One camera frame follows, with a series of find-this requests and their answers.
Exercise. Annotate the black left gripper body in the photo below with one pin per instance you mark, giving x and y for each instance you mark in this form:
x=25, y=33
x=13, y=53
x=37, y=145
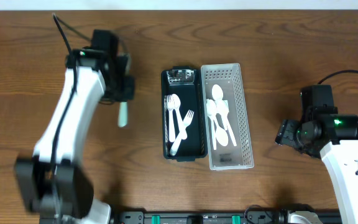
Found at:
x=126, y=86

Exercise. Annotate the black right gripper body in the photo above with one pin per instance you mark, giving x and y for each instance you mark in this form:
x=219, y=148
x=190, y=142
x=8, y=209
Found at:
x=285, y=134

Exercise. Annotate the mint green plastic fork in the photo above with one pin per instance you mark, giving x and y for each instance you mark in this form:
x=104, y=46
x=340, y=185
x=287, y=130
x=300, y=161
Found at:
x=123, y=107

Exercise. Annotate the white plastic fork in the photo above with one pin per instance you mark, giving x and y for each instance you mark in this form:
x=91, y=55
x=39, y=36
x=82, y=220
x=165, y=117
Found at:
x=187, y=121
x=171, y=128

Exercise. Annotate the white plastic spoon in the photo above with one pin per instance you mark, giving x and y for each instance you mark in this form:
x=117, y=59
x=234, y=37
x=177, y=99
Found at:
x=209, y=112
x=217, y=94
x=220, y=133
x=181, y=126
x=228, y=124

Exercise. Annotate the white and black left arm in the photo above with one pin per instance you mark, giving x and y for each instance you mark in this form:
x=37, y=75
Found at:
x=52, y=182

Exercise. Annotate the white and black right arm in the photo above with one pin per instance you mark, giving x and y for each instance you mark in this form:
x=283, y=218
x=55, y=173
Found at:
x=332, y=138

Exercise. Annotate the dark green plastic basket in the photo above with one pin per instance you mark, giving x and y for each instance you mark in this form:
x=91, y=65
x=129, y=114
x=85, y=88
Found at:
x=186, y=83

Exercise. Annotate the clear white plastic basket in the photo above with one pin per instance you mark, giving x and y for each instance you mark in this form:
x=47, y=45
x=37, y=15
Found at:
x=228, y=77

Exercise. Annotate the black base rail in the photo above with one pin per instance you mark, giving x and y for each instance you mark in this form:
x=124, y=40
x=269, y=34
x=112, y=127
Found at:
x=254, y=214

